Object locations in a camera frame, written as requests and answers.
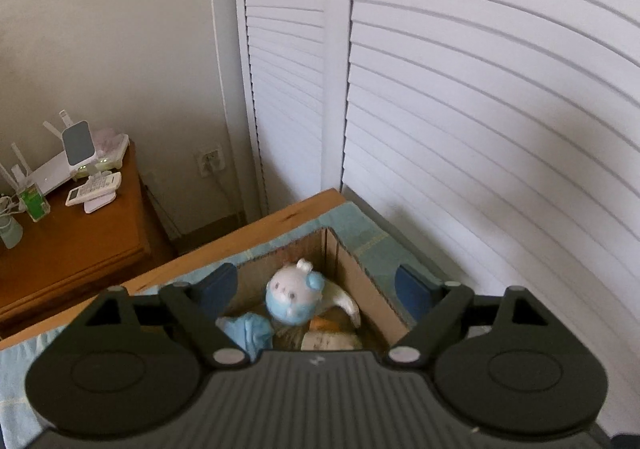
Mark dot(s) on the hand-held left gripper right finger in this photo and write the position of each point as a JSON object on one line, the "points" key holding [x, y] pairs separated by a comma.
{"points": [[412, 291]]}

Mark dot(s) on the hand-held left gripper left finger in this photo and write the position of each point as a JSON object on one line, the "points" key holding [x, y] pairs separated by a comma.
{"points": [[220, 286]]}

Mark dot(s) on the blue face mask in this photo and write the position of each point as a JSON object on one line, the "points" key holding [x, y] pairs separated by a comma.
{"points": [[250, 331]]}

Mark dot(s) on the cardboard box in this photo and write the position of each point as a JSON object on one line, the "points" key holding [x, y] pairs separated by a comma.
{"points": [[355, 284]]}

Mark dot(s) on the blue and white plush toy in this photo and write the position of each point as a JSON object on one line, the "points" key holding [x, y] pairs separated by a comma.
{"points": [[290, 294]]}

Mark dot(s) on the pale blue sachet bag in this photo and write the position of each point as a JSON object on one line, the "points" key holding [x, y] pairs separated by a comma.
{"points": [[330, 341]]}

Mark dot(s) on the wooden nightstand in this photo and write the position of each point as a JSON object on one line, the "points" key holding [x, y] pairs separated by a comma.
{"points": [[85, 244]]}

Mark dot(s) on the white remote control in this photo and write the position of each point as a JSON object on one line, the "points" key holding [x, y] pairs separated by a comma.
{"points": [[92, 189]]}

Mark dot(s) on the small display on white stand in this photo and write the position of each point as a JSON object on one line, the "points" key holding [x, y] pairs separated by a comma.
{"points": [[79, 144]]}

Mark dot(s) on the white router with antennas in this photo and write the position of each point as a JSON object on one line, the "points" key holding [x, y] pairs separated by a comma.
{"points": [[50, 176]]}

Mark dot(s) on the wide white louvred door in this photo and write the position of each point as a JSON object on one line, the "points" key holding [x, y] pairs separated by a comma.
{"points": [[490, 104]]}

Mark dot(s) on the green card holder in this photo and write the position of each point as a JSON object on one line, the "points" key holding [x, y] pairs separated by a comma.
{"points": [[35, 203]]}

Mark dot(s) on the narrow white louvred door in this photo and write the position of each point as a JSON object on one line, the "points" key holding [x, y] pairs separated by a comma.
{"points": [[290, 54]]}

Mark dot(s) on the white wall socket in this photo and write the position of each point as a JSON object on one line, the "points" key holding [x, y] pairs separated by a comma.
{"points": [[210, 160]]}

